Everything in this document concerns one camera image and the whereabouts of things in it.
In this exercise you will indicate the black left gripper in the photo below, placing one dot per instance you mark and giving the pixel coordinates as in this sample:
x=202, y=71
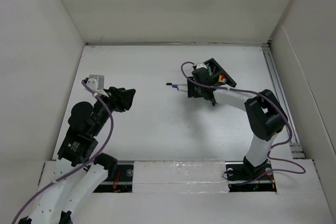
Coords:
x=117, y=98

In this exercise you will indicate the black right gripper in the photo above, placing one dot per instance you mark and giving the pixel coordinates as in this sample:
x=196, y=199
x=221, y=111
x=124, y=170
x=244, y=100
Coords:
x=192, y=91

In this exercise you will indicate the purple-capped white marker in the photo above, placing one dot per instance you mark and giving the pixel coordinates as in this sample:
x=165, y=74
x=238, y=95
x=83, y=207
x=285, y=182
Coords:
x=180, y=88

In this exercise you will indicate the black-capped white marker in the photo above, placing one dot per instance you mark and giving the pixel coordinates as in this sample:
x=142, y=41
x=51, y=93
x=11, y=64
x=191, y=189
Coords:
x=175, y=84

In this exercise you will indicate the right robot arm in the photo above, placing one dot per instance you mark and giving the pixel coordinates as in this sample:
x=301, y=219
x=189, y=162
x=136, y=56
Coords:
x=265, y=114

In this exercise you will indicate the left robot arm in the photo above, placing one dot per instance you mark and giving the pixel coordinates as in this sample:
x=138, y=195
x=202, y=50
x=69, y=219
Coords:
x=81, y=165

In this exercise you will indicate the black two-compartment organizer box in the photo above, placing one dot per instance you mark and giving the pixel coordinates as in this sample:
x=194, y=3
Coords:
x=218, y=74

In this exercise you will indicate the white foam block front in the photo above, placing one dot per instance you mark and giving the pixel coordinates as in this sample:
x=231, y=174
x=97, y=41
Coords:
x=172, y=177

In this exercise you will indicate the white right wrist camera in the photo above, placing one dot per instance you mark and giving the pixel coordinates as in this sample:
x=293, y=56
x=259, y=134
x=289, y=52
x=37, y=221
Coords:
x=199, y=65

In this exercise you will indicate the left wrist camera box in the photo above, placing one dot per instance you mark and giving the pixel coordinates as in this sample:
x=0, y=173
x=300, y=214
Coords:
x=95, y=85

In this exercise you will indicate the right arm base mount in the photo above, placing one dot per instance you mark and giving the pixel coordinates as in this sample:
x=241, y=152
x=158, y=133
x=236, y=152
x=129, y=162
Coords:
x=240, y=179

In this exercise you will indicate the aluminium rail right edge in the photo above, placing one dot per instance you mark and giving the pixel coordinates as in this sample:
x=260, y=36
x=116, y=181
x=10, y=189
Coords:
x=295, y=145

